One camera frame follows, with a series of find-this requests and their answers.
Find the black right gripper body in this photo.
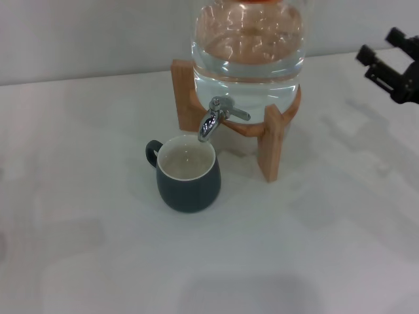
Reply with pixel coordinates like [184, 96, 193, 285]
[391, 55, 419, 106]

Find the chrome faucet tap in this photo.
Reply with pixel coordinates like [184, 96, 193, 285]
[198, 96, 252, 143]

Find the clear glass water dispenser jar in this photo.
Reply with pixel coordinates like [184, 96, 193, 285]
[191, 0, 308, 124]

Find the light wooden dispenser stand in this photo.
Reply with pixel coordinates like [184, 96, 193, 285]
[170, 58, 302, 183]

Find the dark grey ceramic mug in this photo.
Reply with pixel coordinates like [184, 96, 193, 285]
[145, 133, 222, 213]

